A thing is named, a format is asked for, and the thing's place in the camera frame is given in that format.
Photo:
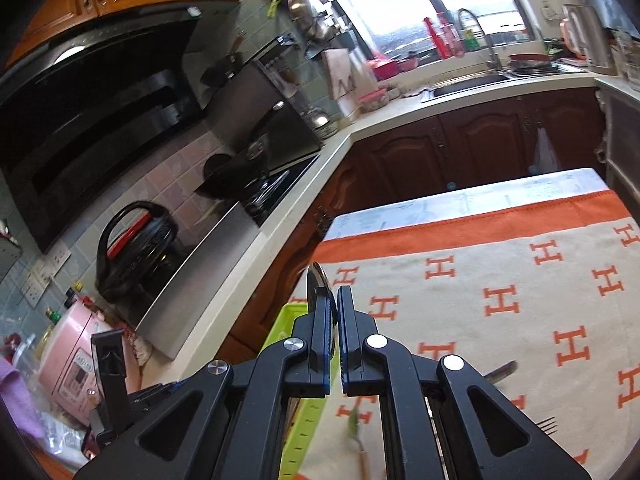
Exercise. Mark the metal pot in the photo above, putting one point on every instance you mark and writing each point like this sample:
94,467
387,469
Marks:
305,10

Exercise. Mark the steel splash guard panel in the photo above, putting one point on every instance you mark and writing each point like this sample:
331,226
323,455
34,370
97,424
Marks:
200,280
280,125

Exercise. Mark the red pan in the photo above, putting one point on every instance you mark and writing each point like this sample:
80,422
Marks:
532,60

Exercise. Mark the pink bottle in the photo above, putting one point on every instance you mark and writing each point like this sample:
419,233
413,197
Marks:
450,37

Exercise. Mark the bowl with pink lid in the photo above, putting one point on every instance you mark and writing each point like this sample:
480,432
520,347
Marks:
374,100

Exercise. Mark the small round metal spoon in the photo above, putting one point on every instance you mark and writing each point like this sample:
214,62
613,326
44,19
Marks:
317,282

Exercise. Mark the glass jar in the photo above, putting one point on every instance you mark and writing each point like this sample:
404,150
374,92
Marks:
22,355

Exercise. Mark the pink rice cooker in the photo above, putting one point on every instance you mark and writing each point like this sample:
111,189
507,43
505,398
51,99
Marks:
70,350

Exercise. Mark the wide metal soup spoon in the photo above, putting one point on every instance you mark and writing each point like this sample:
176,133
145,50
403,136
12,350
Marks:
502,372

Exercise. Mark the white kitchen counter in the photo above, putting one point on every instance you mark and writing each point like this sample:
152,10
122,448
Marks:
305,195

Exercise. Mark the oil bottle with green cap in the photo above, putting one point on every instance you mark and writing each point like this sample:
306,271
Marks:
52,325

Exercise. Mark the metal faucet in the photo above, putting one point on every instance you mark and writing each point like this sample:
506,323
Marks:
492,50

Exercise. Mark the red bottle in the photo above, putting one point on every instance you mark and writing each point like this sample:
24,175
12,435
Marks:
431,40

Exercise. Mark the steel sink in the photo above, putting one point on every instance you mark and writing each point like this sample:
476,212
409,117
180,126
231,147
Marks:
465,85

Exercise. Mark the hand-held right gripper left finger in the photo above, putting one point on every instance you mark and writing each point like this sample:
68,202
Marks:
322,340

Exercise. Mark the orange and beige printed blanket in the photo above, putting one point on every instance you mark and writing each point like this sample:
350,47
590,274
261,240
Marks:
500,270

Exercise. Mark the pink cutting board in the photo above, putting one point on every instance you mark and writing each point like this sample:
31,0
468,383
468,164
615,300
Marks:
337,72

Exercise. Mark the black wok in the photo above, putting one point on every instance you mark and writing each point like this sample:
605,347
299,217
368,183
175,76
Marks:
225,175

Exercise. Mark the black cooktop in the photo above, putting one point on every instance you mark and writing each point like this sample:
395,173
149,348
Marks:
295,175

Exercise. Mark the purple cloth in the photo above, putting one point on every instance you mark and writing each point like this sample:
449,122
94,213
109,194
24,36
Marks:
17,395

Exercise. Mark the kitchen window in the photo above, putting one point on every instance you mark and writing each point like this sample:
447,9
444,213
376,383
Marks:
400,0

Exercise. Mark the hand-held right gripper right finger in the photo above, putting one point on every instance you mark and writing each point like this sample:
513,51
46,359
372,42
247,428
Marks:
350,345

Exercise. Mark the black range hood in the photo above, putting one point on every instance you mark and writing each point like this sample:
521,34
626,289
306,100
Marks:
100,110

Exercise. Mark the metal fork with black tines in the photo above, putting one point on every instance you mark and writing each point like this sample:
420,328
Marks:
547,425

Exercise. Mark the grey appliance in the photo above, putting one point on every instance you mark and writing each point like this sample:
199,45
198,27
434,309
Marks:
625,135

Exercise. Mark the white plastic bag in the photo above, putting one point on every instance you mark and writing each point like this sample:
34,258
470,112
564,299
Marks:
545,155

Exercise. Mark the black pressure cooker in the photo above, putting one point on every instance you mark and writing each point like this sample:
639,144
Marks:
135,260

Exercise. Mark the white plastic packet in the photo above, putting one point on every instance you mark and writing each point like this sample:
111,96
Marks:
62,437

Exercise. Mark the white wall socket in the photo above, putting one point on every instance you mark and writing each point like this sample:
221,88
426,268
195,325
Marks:
36,285
60,257

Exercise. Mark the green plastic utensil tray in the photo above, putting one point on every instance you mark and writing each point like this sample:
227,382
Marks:
305,440

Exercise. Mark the steel electric kettle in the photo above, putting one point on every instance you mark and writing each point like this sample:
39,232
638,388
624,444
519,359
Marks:
590,35

